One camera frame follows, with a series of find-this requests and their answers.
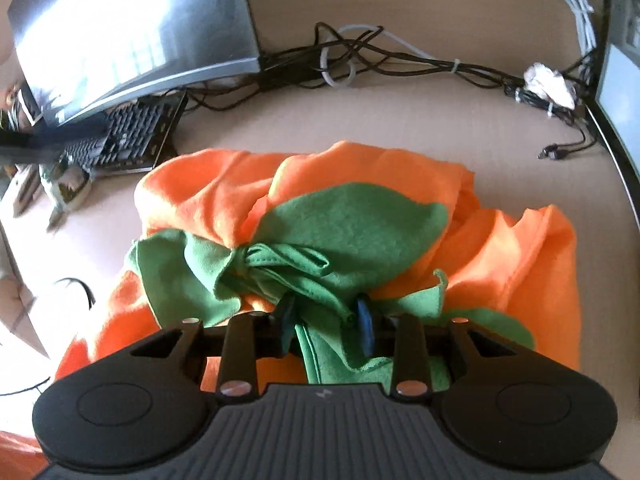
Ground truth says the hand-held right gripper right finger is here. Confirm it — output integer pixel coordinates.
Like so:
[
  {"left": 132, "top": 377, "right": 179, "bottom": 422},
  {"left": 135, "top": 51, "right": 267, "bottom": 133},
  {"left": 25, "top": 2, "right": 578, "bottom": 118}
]
[{"left": 354, "top": 297, "right": 502, "bottom": 396}]

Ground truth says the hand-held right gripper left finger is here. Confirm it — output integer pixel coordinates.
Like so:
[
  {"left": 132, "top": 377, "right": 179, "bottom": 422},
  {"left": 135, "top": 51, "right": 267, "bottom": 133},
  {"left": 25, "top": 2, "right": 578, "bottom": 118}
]
[{"left": 131, "top": 294, "right": 298, "bottom": 395}]

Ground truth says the orange and green garment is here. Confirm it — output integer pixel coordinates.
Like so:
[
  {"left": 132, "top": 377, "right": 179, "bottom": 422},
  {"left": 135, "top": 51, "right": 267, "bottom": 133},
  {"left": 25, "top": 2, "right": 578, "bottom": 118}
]
[{"left": 54, "top": 141, "right": 584, "bottom": 394}]

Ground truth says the black keyboard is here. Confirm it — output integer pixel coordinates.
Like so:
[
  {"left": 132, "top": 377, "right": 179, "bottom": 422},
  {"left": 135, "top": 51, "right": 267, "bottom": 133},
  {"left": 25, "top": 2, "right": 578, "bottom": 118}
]
[{"left": 60, "top": 93, "right": 189, "bottom": 175}]

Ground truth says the small green and white object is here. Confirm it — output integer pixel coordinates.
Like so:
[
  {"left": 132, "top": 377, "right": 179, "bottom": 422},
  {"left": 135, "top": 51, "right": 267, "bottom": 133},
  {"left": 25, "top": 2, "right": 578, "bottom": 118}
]
[{"left": 41, "top": 166, "right": 93, "bottom": 210}]

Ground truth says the crumpled white paper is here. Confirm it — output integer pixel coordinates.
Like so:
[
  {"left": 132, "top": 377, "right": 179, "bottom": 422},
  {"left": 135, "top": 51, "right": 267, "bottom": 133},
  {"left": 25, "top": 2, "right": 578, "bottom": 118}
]
[{"left": 524, "top": 62, "right": 577, "bottom": 110}]

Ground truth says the curved computer monitor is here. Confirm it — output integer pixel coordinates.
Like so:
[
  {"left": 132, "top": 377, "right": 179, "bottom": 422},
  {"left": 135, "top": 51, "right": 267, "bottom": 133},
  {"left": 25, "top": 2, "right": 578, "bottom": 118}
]
[{"left": 7, "top": 0, "right": 264, "bottom": 127}]

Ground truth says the dark-framed monitor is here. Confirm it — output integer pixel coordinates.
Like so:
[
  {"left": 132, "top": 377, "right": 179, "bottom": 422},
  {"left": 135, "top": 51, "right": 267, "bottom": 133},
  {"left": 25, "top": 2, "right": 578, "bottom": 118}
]
[{"left": 584, "top": 0, "right": 640, "bottom": 197}]

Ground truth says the black cable bundle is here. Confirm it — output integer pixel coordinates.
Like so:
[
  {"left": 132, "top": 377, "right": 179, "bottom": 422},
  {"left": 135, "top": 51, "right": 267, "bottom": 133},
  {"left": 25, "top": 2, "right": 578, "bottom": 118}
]
[{"left": 181, "top": 22, "right": 599, "bottom": 162}]

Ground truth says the white looped cable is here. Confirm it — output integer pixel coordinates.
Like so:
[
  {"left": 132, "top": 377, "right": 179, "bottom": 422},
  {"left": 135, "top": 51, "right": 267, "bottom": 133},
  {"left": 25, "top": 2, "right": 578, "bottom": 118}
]
[{"left": 320, "top": 25, "right": 434, "bottom": 87}]

